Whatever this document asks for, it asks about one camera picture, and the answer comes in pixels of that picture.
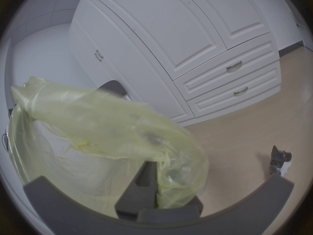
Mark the yellow plastic bag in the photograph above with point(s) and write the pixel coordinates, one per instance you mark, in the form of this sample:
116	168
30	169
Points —
110	121

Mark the white trash bin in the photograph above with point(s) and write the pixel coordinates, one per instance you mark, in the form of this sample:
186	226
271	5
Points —
80	177

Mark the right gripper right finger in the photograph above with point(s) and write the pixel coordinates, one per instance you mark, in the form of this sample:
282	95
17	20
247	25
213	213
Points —
185	214

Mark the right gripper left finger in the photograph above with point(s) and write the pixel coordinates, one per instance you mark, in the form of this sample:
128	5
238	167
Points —
143	187

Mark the black plastic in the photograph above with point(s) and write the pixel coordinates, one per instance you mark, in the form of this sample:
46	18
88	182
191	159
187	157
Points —
277	159

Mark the white wardrobe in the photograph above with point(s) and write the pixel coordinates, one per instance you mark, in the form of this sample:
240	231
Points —
171	33

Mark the white chair with grey cushions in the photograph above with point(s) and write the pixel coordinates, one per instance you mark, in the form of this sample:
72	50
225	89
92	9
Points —
112	88

